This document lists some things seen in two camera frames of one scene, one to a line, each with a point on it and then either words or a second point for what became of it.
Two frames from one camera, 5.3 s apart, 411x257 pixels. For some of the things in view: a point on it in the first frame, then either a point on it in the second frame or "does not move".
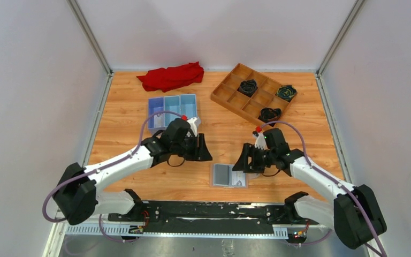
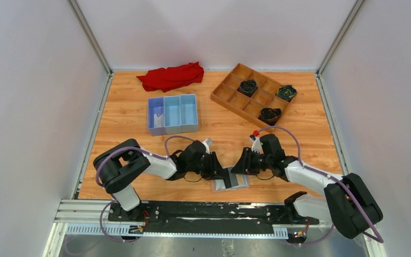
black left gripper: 195,147 -> 212,164
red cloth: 166,80 does not move
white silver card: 158,121 does not move
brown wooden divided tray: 248,92 does not move
